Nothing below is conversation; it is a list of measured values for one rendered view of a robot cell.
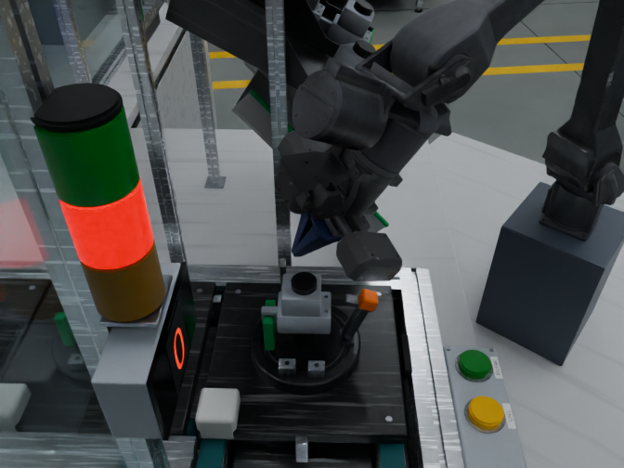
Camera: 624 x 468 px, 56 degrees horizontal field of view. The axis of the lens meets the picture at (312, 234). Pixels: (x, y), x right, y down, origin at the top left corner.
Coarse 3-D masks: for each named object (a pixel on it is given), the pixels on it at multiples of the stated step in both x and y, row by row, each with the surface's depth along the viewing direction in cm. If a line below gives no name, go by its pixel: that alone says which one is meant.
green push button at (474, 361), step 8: (464, 352) 75; (472, 352) 75; (480, 352) 75; (464, 360) 74; (472, 360) 74; (480, 360) 74; (488, 360) 74; (464, 368) 73; (472, 368) 73; (480, 368) 73; (488, 368) 73; (472, 376) 73; (480, 376) 72
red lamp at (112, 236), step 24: (72, 216) 35; (96, 216) 34; (120, 216) 35; (144, 216) 37; (72, 240) 37; (96, 240) 36; (120, 240) 36; (144, 240) 38; (96, 264) 37; (120, 264) 37
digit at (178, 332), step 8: (176, 312) 45; (176, 320) 45; (176, 328) 45; (184, 328) 48; (168, 336) 43; (176, 336) 45; (184, 336) 48; (168, 344) 43; (176, 344) 45; (184, 344) 48; (168, 352) 43; (176, 352) 45; (184, 352) 48; (176, 360) 45; (184, 360) 48; (176, 368) 45; (184, 368) 48; (176, 376) 46; (176, 384) 46
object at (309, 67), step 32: (192, 0) 71; (224, 0) 70; (256, 0) 82; (288, 0) 81; (192, 32) 73; (224, 32) 73; (256, 32) 72; (288, 32) 84; (320, 32) 83; (256, 64) 74; (288, 64) 73; (320, 64) 82
